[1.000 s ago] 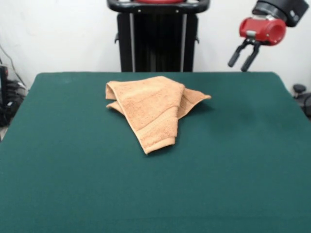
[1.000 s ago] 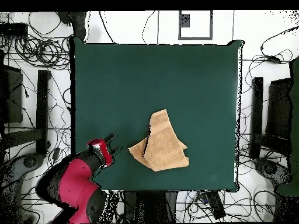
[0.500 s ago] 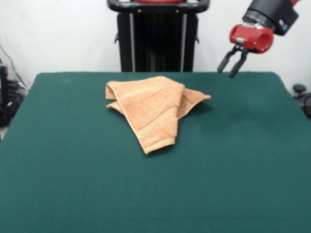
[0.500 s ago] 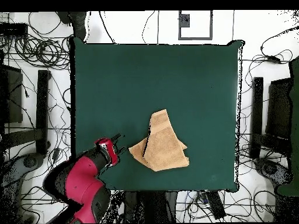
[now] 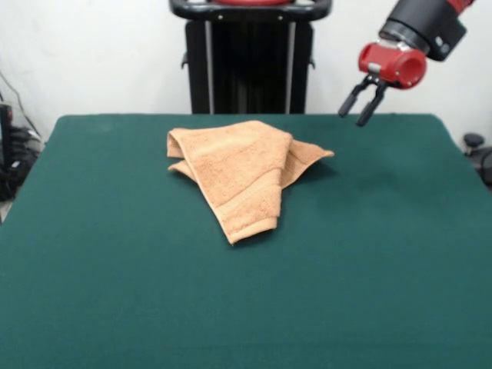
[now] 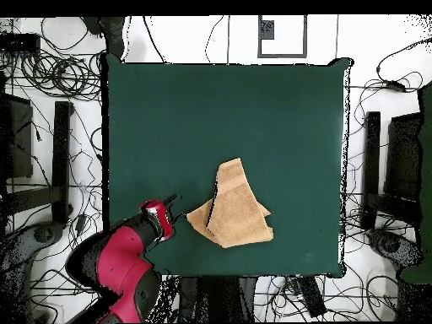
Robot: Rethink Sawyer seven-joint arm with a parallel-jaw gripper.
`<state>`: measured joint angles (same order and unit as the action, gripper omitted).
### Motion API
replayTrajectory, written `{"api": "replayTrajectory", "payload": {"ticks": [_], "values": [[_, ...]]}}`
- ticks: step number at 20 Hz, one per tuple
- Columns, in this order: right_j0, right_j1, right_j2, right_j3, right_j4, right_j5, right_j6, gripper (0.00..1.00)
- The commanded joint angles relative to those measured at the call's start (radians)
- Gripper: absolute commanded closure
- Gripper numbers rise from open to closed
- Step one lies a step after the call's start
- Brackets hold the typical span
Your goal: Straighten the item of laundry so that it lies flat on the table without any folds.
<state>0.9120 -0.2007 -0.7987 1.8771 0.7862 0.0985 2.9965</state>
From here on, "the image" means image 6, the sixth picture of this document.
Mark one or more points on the dark green table cloth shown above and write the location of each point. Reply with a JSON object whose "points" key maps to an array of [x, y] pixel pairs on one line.
{"points": [[202, 118]]}

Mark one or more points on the black T-shaped stand base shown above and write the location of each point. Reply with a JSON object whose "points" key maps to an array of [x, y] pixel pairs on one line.
{"points": [[371, 152], [61, 152]]}

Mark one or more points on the black power adapter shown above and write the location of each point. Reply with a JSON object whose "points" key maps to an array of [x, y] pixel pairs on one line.
{"points": [[395, 86], [81, 222]]}

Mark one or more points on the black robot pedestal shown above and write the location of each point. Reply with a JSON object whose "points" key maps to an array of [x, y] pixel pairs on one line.
{"points": [[216, 297]]}

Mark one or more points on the tan terry towel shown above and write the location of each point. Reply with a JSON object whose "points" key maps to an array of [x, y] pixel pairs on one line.
{"points": [[236, 216]]}

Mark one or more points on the grey caster base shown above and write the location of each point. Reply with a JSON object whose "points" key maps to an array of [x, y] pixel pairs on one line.
{"points": [[391, 244], [20, 249]]}

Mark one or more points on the grey square floor frame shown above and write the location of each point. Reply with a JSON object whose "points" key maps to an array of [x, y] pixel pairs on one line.
{"points": [[266, 30]]}

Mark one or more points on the black electronics box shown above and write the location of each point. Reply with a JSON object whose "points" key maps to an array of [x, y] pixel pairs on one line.
{"points": [[20, 43]]}

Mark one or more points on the person's black shoe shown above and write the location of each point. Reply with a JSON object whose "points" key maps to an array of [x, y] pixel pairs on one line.
{"points": [[91, 24], [114, 35]]}

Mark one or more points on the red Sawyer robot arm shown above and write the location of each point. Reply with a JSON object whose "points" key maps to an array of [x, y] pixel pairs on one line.
{"points": [[121, 266]]}

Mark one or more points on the black square case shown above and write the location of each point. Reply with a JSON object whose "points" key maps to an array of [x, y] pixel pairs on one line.
{"points": [[401, 158], [20, 141]]}

